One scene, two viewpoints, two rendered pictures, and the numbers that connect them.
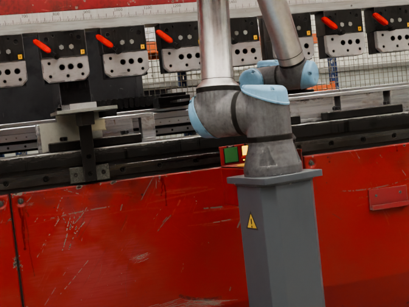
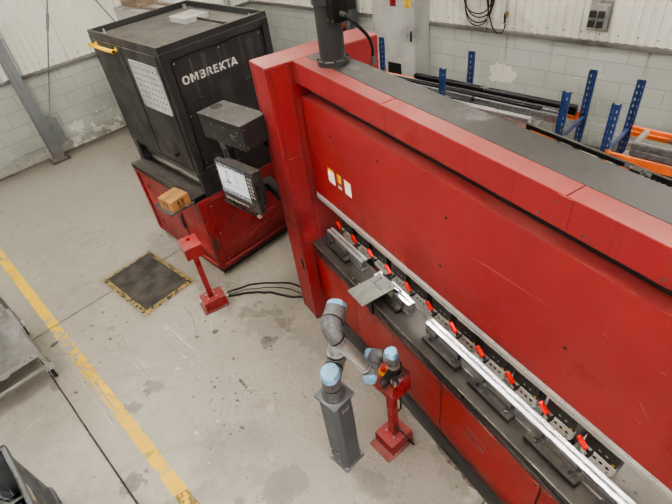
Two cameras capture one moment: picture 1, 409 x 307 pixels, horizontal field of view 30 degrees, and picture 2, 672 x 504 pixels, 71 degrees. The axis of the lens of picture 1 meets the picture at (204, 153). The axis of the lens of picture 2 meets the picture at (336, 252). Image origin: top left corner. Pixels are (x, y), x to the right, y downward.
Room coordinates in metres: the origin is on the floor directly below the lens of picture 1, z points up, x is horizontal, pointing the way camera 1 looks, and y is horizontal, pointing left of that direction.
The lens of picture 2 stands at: (1.79, -1.81, 3.25)
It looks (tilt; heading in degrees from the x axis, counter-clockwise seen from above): 40 degrees down; 79
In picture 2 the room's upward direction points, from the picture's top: 9 degrees counter-clockwise
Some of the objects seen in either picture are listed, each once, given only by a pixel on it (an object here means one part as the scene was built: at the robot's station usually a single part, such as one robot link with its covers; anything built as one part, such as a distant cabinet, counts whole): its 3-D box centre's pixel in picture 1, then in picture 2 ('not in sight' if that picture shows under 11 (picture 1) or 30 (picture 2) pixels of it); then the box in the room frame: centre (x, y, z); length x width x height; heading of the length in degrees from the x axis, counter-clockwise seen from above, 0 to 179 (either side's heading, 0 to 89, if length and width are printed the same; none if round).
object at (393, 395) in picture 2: (262, 172); (390, 377); (2.32, -0.17, 0.75); 0.20 x 0.16 x 0.18; 114
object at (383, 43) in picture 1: (389, 29); (530, 384); (2.85, -0.73, 1.18); 0.15 x 0.09 x 0.17; 105
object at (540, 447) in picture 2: not in sight; (551, 458); (2.85, -0.97, 0.89); 0.30 x 0.05 x 0.03; 105
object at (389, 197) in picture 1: (389, 197); (474, 440); (2.65, -0.63, 0.59); 0.15 x 0.02 x 0.07; 105
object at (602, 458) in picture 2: not in sight; (605, 450); (2.95, -1.12, 1.18); 0.15 x 0.09 x 0.17; 105
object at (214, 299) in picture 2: not in sight; (202, 273); (1.16, 1.74, 0.41); 0.25 x 0.20 x 0.83; 15
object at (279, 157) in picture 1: (271, 154); (333, 389); (1.95, -0.17, 0.82); 0.15 x 0.15 x 0.10
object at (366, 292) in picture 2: (82, 111); (370, 289); (2.40, 0.37, 1.00); 0.26 x 0.18 x 0.01; 15
